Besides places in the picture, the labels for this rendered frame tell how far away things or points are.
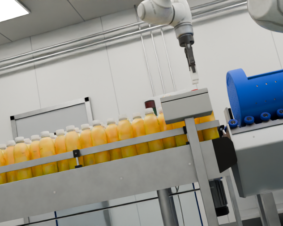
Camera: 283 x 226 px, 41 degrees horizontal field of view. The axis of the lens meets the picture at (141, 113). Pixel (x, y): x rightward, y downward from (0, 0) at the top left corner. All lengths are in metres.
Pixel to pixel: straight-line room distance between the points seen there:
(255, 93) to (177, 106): 0.42
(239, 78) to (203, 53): 3.65
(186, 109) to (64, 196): 0.65
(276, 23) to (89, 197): 1.03
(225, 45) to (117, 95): 1.67
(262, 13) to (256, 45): 4.34
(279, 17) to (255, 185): 0.88
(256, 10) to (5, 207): 1.31
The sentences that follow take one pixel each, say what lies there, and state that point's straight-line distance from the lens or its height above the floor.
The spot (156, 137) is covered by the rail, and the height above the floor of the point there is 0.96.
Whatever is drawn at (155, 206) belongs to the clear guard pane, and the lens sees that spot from 2.16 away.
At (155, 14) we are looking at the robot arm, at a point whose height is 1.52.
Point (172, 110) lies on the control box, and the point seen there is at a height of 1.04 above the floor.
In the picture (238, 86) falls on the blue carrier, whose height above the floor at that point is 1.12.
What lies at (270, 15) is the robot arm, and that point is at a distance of 1.19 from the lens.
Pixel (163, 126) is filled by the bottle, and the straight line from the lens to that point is 1.74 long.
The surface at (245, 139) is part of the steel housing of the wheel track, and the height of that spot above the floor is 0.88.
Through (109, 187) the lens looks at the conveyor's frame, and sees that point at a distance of 1.68.
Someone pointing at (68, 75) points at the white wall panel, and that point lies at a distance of 5.80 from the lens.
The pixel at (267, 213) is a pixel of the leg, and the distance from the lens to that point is 1.83.
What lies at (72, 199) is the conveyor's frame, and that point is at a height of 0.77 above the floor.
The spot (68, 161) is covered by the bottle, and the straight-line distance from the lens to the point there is 1.79.
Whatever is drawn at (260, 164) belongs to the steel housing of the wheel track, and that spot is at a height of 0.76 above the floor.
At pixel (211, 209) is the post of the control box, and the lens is 1.58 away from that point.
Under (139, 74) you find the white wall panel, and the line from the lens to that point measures 5.49.
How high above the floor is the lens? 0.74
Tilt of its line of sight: 12 degrees up
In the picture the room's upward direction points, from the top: 12 degrees counter-clockwise
